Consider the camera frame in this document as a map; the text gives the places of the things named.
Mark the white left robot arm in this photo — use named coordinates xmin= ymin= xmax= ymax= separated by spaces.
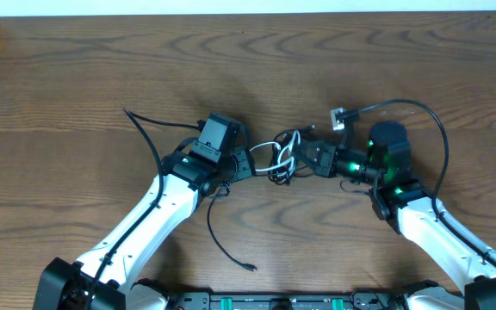
xmin=34 ymin=112 xmax=256 ymax=309

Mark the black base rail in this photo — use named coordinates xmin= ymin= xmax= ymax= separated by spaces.
xmin=165 ymin=288 xmax=464 ymax=310

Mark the left camera black cable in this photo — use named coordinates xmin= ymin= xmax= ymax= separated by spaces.
xmin=82 ymin=108 xmax=206 ymax=310

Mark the camera black cable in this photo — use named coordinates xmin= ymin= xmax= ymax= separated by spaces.
xmin=342 ymin=98 xmax=496 ymax=298
xmin=82 ymin=108 xmax=206 ymax=310

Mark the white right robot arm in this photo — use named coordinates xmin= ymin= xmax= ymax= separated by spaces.
xmin=293 ymin=121 xmax=496 ymax=309

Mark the white usb cable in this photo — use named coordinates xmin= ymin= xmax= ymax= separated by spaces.
xmin=248 ymin=129 xmax=301 ymax=174

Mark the thin black cable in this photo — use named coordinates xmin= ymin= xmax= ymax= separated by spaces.
xmin=206 ymin=124 xmax=317 ymax=272

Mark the right camera black cable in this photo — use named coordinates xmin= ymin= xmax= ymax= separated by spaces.
xmin=342 ymin=98 xmax=496 ymax=298

